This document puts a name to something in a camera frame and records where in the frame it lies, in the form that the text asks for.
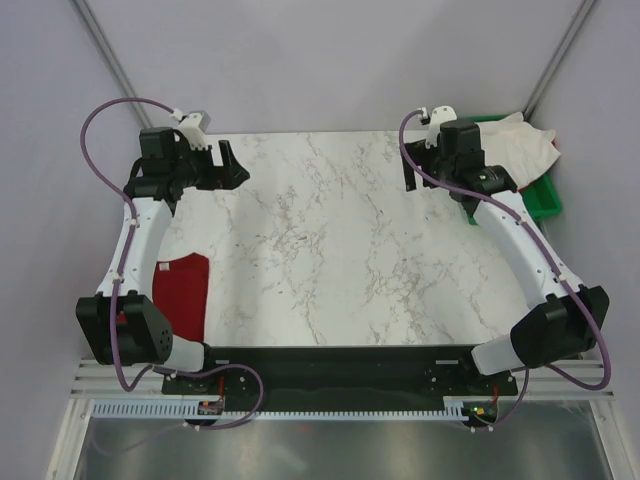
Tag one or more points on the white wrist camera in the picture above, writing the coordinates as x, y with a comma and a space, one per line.
433, 119
193, 126

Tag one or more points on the folded red t shirt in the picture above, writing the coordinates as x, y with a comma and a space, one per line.
180, 290

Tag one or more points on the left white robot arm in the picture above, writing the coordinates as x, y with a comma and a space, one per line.
120, 321

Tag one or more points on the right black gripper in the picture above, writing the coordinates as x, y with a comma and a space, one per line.
420, 154

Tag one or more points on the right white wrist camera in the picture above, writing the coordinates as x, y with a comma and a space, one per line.
433, 119

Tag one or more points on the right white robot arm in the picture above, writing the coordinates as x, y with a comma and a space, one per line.
564, 316

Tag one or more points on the green plastic bin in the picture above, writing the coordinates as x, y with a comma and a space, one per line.
540, 197

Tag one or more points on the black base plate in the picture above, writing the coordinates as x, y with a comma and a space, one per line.
445, 369

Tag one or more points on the white slotted cable duct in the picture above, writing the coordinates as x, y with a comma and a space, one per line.
184, 409

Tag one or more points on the aluminium frame rail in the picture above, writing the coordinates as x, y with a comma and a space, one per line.
93, 380

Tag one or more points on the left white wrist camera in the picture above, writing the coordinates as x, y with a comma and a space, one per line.
193, 126

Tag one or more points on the white t shirt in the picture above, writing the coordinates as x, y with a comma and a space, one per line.
525, 152

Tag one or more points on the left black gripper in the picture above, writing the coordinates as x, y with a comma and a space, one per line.
217, 178

